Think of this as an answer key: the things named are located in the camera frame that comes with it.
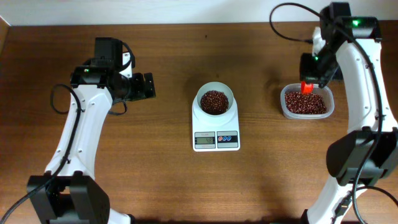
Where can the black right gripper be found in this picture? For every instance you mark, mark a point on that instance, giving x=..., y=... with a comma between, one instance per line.
x=315, y=76

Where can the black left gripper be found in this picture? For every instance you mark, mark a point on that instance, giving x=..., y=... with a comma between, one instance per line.
x=149, y=84

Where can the red plastic scoop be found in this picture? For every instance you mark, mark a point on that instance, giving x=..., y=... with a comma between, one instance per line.
x=306, y=88

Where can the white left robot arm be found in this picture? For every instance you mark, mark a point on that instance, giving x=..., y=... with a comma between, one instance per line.
x=67, y=191

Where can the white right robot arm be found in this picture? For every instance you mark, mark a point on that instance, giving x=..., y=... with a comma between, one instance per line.
x=368, y=152

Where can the white round bowl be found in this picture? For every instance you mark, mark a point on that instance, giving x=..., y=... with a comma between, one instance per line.
x=218, y=86

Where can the red beans in bowl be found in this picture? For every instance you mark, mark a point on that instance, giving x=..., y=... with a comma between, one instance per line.
x=214, y=102

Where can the white digital kitchen scale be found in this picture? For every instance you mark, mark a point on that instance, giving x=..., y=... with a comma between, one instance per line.
x=213, y=133

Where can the red adzuki beans in container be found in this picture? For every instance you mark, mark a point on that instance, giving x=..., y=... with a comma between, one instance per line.
x=298, y=103

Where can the clear plastic bean container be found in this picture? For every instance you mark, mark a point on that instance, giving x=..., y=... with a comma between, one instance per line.
x=325, y=92

